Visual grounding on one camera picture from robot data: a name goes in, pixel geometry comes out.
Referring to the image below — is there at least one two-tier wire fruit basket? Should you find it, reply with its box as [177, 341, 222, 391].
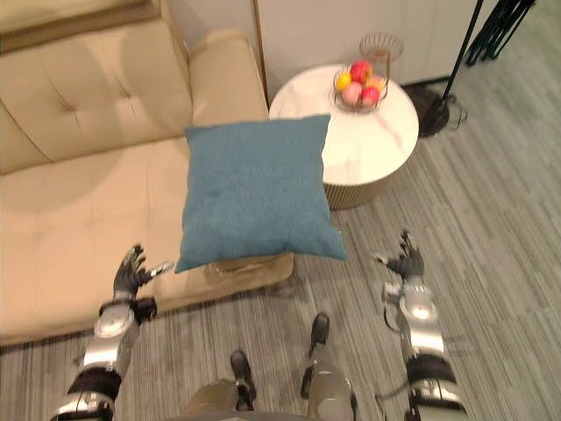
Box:
[331, 33, 405, 115]

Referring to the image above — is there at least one round white marble side table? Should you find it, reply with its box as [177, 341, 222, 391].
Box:
[267, 64, 420, 211]

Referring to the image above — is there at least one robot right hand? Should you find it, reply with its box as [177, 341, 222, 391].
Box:
[372, 228, 425, 280]

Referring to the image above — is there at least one black floor lamp stand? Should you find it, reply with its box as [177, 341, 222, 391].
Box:
[415, 0, 486, 139]

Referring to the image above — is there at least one beige tufted leather sofa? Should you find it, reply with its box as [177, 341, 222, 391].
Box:
[0, 0, 295, 347]

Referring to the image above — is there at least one large red apple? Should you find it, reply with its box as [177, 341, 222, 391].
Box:
[350, 60, 374, 85]

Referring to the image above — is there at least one pink peach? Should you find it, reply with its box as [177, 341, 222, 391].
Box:
[342, 82, 364, 106]

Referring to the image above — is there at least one wooden wall trim strip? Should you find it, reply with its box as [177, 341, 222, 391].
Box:
[251, 0, 270, 104]

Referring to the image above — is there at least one robot right dark foot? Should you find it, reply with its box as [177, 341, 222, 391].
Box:
[308, 311, 331, 353]

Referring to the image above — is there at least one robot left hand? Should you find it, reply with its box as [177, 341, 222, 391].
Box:
[112, 244, 175, 303]

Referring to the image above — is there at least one blue square cushion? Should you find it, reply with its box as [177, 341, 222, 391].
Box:
[174, 113, 350, 275]

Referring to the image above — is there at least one black folded tripod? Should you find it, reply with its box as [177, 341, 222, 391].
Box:
[464, 0, 538, 68]

